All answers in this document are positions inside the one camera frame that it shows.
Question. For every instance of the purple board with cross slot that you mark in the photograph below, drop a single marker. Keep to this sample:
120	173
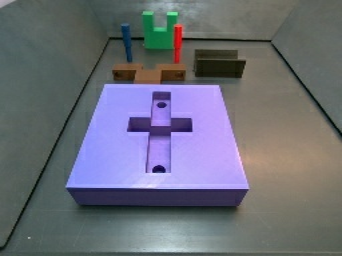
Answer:
159	149

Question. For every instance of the red peg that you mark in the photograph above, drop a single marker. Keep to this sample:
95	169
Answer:
177	36

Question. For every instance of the blue peg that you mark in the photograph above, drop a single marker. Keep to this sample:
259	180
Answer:
125	33

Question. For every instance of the brown T-shaped block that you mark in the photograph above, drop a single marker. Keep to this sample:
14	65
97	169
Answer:
135	73

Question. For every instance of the dark olive angle bracket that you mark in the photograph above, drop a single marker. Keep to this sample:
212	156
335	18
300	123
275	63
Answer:
217	63

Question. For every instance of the green U-shaped block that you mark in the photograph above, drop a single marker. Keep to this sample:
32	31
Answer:
157	37

